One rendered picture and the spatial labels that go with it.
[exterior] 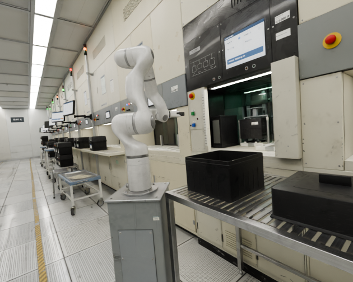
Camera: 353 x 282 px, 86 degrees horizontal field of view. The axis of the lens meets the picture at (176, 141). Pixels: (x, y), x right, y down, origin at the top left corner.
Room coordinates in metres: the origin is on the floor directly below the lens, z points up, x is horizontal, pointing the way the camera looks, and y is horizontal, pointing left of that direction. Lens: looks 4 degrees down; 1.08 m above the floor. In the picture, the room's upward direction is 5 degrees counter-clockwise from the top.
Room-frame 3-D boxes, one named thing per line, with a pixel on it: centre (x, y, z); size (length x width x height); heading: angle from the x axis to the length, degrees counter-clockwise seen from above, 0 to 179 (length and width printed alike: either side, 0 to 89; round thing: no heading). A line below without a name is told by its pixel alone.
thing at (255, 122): (1.75, -0.74, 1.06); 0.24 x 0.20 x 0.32; 38
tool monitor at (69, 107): (3.82, 1.91, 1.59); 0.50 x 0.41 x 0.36; 128
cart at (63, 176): (3.05, 1.62, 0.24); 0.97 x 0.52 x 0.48; 40
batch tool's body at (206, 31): (1.61, -0.73, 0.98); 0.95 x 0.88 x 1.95; 128
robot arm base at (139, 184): (1.02, 0.22, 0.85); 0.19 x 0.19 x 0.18
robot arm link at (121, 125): (1.02, 0.25, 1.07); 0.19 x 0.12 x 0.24; 78
